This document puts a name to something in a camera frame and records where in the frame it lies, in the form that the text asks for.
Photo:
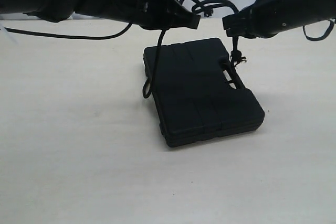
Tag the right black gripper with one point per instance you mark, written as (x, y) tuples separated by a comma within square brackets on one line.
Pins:
[(261, 19)]

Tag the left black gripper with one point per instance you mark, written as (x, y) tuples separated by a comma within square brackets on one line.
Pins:
[(164, 14)]

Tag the black plastic carrying case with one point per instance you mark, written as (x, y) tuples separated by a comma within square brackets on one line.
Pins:
[(197, 94)]

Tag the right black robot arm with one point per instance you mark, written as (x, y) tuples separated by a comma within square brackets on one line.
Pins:
[(299, 13)]

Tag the white zip tie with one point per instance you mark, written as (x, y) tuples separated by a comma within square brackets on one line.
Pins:
[(8, 35)]

